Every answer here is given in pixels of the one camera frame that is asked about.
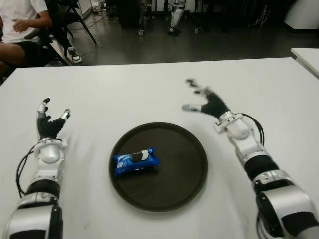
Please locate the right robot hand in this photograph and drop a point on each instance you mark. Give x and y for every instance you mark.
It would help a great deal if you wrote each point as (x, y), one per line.
(214, 105)

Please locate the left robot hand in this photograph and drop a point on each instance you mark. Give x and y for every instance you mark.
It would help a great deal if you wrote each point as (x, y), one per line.
(48, 127)

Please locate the blue Oreo cookie package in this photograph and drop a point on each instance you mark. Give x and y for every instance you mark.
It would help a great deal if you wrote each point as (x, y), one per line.
(127, 163)

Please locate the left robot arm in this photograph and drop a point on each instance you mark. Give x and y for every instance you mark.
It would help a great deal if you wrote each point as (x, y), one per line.
(48, 154)

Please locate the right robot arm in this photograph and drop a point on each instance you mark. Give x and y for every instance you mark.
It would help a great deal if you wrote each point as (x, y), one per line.
(241, 129)

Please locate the round dark brown tray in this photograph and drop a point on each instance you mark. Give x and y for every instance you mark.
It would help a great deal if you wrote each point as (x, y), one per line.
(179, 169)

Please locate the white and black sneaker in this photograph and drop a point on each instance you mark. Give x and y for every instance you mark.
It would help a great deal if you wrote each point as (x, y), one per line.
(74, 56)

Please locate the white humanoid robot legs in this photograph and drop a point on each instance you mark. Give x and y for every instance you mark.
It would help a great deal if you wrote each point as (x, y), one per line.
(175, 17)

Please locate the white side table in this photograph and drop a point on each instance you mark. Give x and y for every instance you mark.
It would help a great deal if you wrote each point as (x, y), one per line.
(307, 58)

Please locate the black folding chair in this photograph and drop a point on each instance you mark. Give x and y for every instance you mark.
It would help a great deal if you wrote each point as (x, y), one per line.
(74, 22)

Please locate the seated person in white shirt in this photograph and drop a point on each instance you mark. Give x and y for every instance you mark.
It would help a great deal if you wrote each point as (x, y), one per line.
(17, 17)

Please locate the white cabinet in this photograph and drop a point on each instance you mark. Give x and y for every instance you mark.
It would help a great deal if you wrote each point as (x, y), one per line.
(304, 15)

